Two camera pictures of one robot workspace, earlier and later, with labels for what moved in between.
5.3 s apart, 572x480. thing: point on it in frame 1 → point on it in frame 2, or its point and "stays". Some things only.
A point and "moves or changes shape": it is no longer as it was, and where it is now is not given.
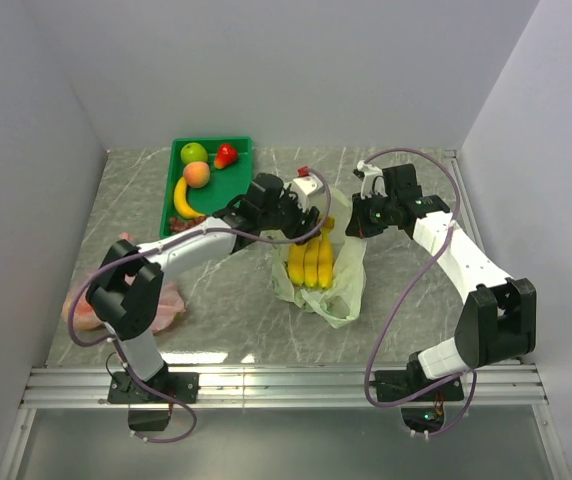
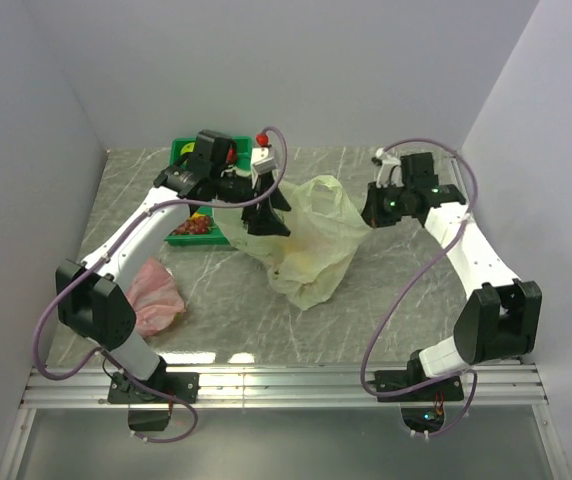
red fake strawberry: (227, 155) stays
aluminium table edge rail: (278, 388) stays
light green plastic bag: (342, 303) moves or changes shape
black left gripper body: (288, 217) → (237, 188)
